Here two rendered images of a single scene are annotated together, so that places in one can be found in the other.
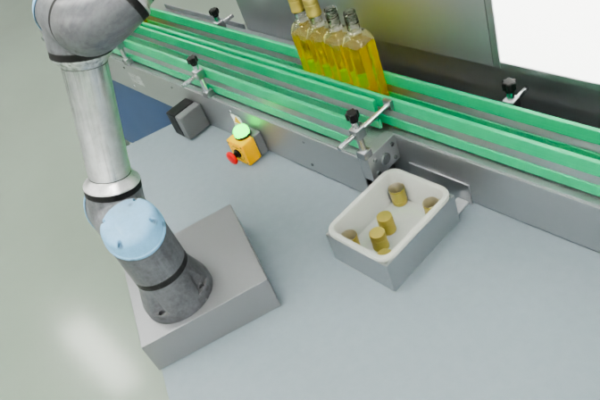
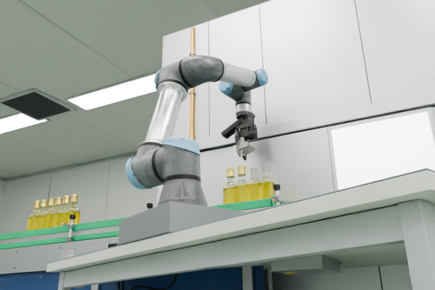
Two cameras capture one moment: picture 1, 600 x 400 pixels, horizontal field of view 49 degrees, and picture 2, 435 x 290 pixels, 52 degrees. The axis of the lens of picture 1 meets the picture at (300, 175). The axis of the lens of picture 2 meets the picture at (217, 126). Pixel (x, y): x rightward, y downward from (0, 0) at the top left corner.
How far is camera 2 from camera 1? 160 cm
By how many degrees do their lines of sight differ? 69
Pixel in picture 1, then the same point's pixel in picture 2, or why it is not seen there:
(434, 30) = (301, 191)
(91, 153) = (160, 123)
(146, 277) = (186, 166)
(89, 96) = (173, 101)
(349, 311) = not seen: hidden behind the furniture
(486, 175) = not seen: hidden behind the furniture
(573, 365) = not seen: outside the picture
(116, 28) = (214, 66)
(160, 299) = (186, 186)
